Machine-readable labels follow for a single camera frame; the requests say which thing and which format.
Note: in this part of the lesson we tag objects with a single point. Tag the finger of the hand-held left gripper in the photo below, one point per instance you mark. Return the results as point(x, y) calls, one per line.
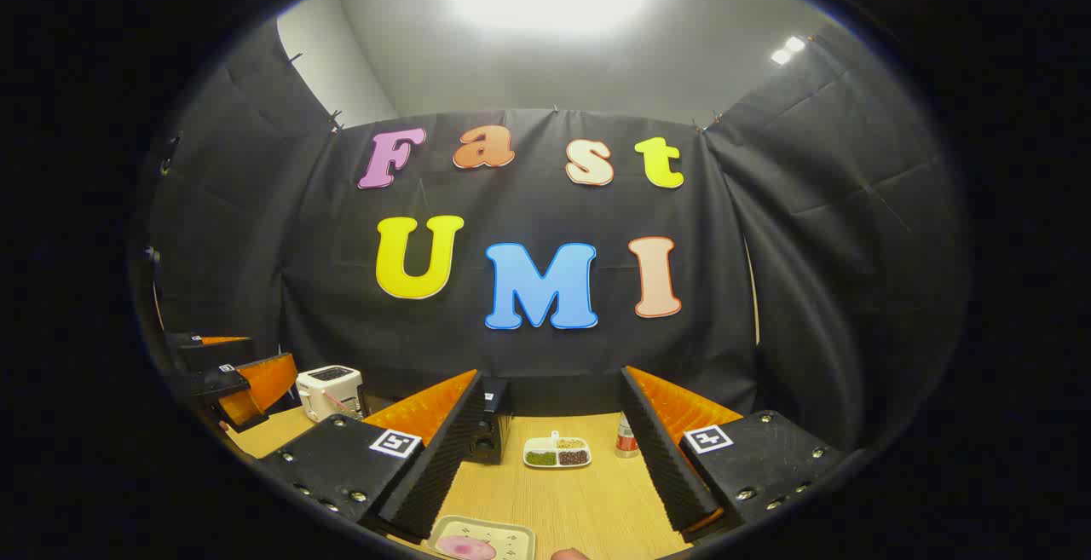
point(213, 354)
point(213, 385)

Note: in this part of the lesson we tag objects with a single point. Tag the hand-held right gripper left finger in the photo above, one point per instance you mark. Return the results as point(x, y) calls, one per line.
point(443, 458)

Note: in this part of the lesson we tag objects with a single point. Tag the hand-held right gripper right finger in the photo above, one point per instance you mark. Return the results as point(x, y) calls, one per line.
point(660, 458)

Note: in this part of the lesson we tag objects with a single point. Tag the black electric oven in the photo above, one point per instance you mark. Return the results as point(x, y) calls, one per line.
point(496, 424)

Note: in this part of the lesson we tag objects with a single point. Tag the pink meat slice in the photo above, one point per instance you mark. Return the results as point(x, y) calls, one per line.
point(464, 548)

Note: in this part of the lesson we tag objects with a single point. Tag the cream food tray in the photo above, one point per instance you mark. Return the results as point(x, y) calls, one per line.
point(503, 534)

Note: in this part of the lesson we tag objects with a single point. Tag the plastic bottle with red label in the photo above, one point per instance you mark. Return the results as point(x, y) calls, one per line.
point(626, 439)

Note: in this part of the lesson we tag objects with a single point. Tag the white divided dish of beans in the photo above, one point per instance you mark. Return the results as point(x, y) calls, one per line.
point(540, 458)

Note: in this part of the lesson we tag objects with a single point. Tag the clear glass cup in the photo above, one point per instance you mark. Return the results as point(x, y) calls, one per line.
point(360, 405)

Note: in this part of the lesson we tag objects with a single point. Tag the white toaster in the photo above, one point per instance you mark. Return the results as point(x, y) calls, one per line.
point(328, 391)

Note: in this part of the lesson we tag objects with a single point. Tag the red striped straw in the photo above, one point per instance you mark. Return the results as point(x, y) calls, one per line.
point(339, 400)

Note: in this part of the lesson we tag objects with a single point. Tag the black backdrop cloth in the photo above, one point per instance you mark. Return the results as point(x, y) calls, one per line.
point(528, 202)

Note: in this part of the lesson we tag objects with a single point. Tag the small ceiling light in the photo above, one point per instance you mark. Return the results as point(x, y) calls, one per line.
point(788, 50)

